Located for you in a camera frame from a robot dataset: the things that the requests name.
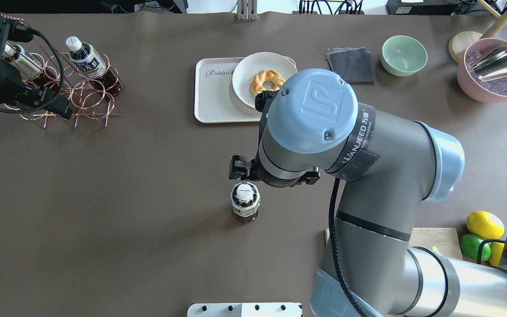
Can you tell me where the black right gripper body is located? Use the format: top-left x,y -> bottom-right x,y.
250,154 -> 321,188

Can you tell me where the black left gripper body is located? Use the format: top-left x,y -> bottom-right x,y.
0,57 -> 29,111

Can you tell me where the tea bottle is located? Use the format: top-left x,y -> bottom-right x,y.
65,36 -> 121,97
230,181 -> 261,224

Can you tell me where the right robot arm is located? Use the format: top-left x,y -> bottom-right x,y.
229,69 -> 507,317

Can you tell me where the tea bottle front end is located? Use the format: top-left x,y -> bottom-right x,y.
3,43 -> 60,92

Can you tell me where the white serving tray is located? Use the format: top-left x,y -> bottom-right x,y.
195,52 -> 298,124

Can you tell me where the white plate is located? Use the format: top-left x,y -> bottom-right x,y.
232,52 -> 299,110

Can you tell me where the grey folded cloth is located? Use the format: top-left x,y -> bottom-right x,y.
326,48 -> 376,84

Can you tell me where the mint green bowl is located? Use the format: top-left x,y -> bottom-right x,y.
381,35 -> 428,77

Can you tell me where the wooden cutting board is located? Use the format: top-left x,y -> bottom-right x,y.
324,228 -> 463,260

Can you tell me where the green lime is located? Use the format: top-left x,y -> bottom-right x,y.
459,233 -> 492,262

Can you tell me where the yellow lemon far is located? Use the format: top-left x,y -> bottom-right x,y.
466,210 -> 505,240

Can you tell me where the yellow lemon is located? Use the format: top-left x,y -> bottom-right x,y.
489,242 -> 505,266
466,210 -> 505,240

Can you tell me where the wooden mug tree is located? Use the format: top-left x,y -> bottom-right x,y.
448,0 -> 507,63

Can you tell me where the yellow lemon near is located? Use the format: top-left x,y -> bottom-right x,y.
489,242 -> 505,266

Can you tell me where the pink bowl with ice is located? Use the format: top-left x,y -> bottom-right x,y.
457,38 -> 507,103

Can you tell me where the steel ice scoop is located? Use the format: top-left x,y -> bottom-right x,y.
471,44 -> 507,82

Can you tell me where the copper wire bottle rack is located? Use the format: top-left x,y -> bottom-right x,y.
0,21 -> 125,128

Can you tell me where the glazed ring donut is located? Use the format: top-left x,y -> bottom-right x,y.
251,70 -> 286,96

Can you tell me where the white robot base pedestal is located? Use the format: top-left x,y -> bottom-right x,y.
187,302 -> 303,317

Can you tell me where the aluminium frame post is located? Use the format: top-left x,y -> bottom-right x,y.
236,0 -> 259,21

